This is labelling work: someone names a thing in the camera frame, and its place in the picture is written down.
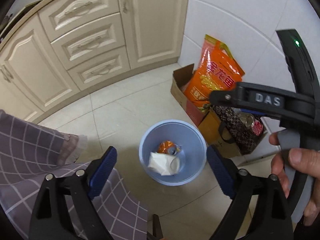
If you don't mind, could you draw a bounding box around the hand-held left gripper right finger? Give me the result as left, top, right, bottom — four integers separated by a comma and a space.
206, 144, 294, 240

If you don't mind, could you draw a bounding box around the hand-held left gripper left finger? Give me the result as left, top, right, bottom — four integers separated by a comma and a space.
29, 146, 117, 240

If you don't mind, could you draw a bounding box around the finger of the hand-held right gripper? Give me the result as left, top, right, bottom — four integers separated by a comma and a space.
209, 81, 266, 117

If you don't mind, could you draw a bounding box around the light blue plastic trash bin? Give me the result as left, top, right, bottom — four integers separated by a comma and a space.
139, 119, 208, 186

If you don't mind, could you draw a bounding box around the person's right hand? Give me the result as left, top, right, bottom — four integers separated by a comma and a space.
269, 132, 320, 227

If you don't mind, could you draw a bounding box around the orange rice bag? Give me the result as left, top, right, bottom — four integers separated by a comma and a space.
184, 34, 245, 113

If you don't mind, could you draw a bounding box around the clear glass jar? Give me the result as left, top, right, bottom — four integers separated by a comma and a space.
237, 112, 255, 130

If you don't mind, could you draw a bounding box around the black patterned fabric bag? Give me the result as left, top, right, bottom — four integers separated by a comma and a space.
212, 105, 265, 155

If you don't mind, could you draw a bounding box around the red shiny packet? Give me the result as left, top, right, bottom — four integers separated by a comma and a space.
251, 120, 265, 136

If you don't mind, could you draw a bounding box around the tall open cardboard box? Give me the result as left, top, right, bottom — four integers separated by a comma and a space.
171, 64, 213, 128

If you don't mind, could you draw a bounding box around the crumpled white tissue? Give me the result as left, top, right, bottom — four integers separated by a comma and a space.
148, 152, 181, 176

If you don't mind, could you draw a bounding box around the orange snack wrapper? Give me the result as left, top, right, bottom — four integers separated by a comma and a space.
158, 141, 182, 155

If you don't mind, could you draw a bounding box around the grey checked tablecloth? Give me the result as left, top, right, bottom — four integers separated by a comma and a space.
0, 109, 149, 240

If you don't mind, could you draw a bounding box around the dark wooden table leg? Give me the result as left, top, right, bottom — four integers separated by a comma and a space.
147, 214, 164, 240

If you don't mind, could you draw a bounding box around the cream kitchen cabinet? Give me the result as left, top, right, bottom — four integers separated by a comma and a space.
0, 0, 192, 125

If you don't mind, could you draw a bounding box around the small cream cabinet drawer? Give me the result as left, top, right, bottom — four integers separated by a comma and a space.
67, 46, 131, 90

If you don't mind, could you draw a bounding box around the tall cream cabinet door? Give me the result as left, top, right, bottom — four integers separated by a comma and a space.
116, 0, 192, 70

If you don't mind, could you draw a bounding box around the wide cream cabinet door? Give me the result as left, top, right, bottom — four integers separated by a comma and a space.
0, 14, 80, 112

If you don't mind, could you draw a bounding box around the medium cream cabinet drawer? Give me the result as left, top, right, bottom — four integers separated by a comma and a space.
50, 12, 127, 70

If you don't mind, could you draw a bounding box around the large cream cabinet drawer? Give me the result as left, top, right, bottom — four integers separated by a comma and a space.
39, 0, 120, 42

